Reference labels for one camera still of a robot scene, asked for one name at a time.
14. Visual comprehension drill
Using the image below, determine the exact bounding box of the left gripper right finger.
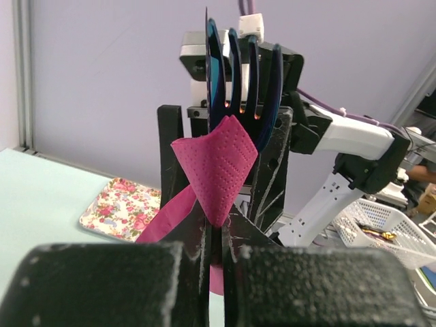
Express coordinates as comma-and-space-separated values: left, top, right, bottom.
221, 207, 435, 326

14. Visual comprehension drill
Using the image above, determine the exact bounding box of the floral cloth mat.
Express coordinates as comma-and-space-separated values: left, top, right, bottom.
79, 178, 161, 243

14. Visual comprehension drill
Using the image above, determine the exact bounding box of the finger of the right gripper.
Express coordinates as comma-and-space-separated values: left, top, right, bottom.
248, 107, 292, 232
157, 105, 186, 204

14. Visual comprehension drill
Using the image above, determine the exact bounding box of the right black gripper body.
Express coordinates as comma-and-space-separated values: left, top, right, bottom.
192, 42, 332, 155

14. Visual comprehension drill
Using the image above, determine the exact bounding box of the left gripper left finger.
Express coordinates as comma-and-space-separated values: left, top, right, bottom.
1, 204, 211, 326

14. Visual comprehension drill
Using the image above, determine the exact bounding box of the background white wire basket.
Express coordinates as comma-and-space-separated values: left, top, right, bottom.
332, 199, 435, 270

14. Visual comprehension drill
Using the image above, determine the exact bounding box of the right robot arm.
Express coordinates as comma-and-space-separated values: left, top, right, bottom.
155, 35, 409, 247

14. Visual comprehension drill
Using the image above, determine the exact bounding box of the pink paper napkin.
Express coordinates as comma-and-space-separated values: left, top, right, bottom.
136, 116, 258, 295

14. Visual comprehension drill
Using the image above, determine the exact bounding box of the blue metallic fork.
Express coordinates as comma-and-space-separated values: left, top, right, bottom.
206, 27, 284, 154

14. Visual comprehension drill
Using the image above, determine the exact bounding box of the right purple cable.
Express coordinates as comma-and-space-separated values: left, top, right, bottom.
236, 0, 403, 132

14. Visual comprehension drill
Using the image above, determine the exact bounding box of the dark blue knife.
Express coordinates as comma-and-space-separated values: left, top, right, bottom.
204, 6, 212, 134

